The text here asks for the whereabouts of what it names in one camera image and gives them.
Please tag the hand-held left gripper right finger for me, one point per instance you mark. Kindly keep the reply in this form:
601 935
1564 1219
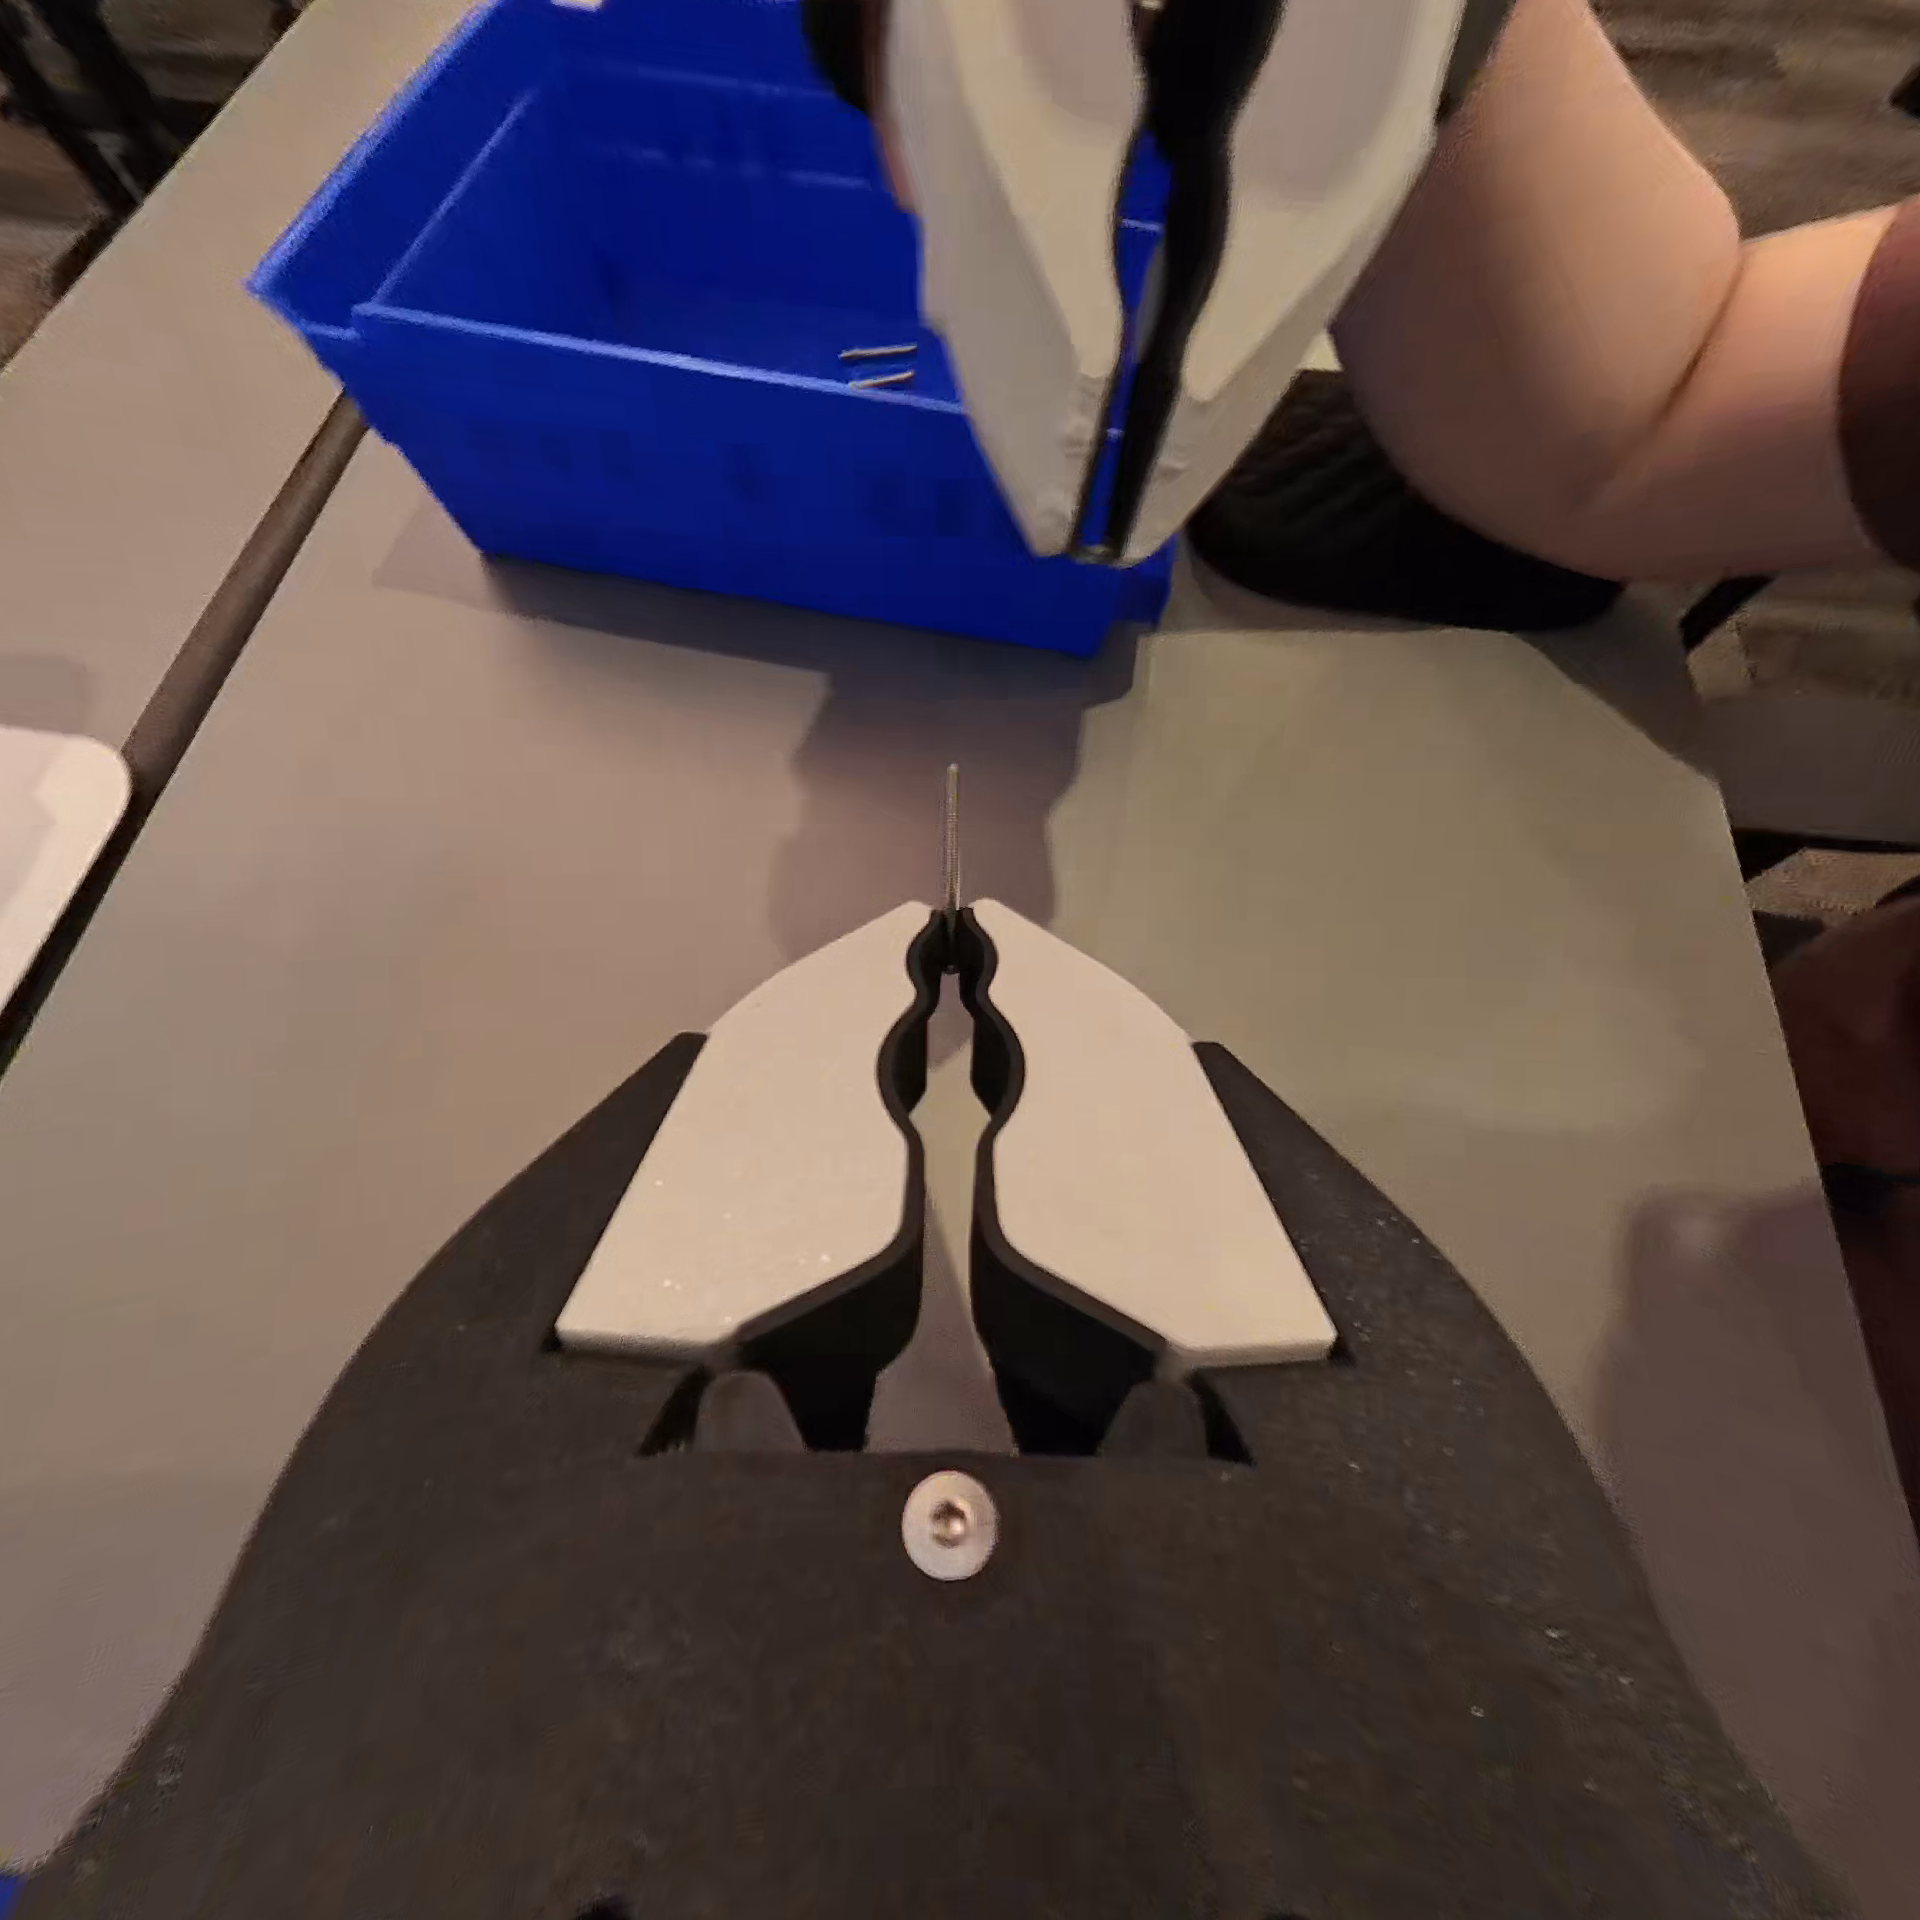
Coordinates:
1140 1170

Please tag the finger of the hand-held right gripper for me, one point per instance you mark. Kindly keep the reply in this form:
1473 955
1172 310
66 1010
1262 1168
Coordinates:
1003 225
1290 194

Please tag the plain blue bin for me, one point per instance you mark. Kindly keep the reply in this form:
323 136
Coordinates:
674 495

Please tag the black chair armrest pad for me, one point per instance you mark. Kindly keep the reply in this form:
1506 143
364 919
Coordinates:
1349 524

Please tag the person's right forearm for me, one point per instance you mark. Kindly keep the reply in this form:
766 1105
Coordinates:
1576 329

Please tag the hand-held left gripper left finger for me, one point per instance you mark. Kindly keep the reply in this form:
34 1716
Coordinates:
750 1170

